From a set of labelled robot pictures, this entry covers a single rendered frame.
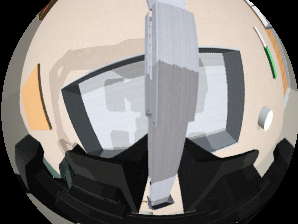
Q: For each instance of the light wooden board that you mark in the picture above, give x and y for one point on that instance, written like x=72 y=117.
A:
x=33 y=100

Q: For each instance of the green and white flat bar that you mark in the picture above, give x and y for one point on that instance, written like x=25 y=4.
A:
x=269 y=57

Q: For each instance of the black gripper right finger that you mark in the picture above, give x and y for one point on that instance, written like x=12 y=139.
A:
x=200 y=170

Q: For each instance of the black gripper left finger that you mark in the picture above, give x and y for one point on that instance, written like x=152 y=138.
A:
x=129 y=171

